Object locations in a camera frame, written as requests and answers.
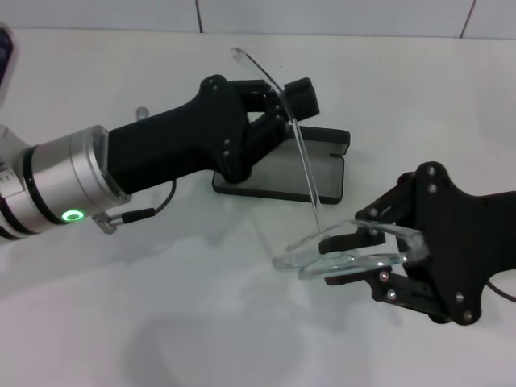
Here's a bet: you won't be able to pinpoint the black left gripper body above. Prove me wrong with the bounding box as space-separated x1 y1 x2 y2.
108 74 253 194

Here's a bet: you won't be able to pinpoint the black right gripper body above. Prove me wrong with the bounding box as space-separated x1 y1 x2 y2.
397 160 516 326

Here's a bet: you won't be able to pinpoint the clear white glasses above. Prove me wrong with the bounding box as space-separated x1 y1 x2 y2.
230 47 427 281

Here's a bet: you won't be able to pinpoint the black glasses case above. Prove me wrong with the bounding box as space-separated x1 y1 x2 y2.
211 124 351 206

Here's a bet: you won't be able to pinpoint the right arm cable with plug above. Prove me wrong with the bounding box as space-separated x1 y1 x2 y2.
482 281 516 302

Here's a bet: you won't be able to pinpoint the arm cable with plug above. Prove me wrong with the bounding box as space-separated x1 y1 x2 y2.
93 105 178 235
482 281 516 302

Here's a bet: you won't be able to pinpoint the left arm cable with plug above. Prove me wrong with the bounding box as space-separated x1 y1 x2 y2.
93 105 178 235

